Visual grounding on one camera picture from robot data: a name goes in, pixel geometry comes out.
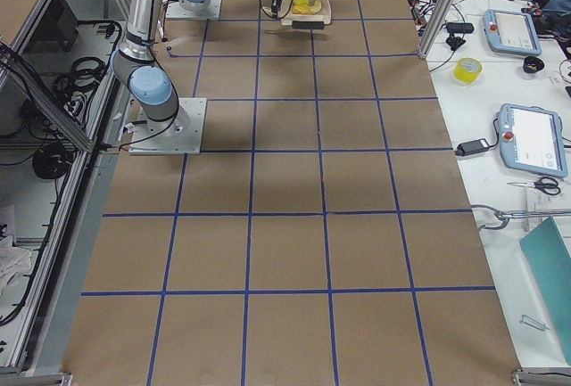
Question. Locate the cream crescent bread piece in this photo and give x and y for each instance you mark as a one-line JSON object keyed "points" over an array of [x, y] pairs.
{"points": [[315, 7]]}

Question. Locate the black power adapter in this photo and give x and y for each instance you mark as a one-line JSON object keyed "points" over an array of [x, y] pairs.
{"points": [[472, 147]]}

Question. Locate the beige hand brush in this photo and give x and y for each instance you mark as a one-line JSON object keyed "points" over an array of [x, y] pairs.
{"points": [[287, 18]]}

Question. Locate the yellow tape roll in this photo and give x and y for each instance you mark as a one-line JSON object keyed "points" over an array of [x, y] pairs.
{"points": [[467, 70]]}

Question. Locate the blue teach pendant near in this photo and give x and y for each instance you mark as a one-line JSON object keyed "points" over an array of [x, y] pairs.
{"points": [[530, 139]]}

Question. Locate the blue teach pendant far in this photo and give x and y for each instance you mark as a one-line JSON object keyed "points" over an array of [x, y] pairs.
{"points": [[511, 32]]}

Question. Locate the white crumpled cloth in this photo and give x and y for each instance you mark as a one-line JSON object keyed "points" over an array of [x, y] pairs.
{"points": [[15, 262]]}

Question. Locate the teal folder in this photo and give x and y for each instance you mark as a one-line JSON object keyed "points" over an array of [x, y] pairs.
{"points": [[549, 259]]}

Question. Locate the black handled scissors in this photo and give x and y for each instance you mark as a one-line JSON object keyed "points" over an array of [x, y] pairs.
{"points": [[544, 184]]}

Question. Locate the blue teach pendant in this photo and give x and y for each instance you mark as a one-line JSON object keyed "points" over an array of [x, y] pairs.
{"points": [[511, 32], [530, 139]]}

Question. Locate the aluminium frame post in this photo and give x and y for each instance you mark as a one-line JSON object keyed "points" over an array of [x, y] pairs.
{"points": [[433, 27]]}

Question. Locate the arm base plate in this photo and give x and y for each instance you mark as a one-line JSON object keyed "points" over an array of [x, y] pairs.
{"points": [[183, 10], [183, 136]]}

